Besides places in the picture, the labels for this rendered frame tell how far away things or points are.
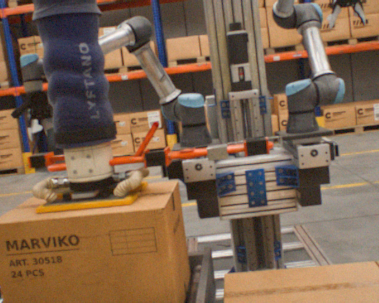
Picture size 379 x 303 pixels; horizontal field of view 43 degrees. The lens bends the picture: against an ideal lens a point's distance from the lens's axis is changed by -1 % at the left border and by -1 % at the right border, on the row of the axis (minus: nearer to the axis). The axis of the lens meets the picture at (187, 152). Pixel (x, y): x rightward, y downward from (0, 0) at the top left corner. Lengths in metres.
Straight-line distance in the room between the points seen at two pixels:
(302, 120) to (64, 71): 1.09
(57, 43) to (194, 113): 0.77
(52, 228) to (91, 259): 0.16
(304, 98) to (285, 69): 8.07
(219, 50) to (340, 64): 8.29
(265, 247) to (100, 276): 1.04
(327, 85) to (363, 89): 8.45
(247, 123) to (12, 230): 1.18
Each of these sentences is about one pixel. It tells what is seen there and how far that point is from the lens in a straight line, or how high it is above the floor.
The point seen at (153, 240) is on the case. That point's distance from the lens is 1.57.
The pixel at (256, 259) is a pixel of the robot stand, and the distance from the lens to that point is 2.49.
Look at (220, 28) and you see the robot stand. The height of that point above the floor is 1.56.
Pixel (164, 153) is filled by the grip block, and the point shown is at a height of 1.09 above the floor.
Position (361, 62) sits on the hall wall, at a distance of 10.70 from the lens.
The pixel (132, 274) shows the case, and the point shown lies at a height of 0.73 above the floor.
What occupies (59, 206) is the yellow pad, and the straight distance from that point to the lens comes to 1.70.
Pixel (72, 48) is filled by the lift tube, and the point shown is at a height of 1.49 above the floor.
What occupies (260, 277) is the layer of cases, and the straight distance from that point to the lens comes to 1.95.
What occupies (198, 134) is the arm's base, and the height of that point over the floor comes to 1.09.
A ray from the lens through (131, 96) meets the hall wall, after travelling 10.20.
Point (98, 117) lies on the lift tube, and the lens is 1.67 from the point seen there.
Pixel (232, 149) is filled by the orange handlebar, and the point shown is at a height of 1.08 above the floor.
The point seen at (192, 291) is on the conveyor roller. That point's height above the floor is 0.55.
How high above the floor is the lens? 1.33
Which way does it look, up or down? 8 degrees down
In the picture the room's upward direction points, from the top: 7 degrees counter-clockwise
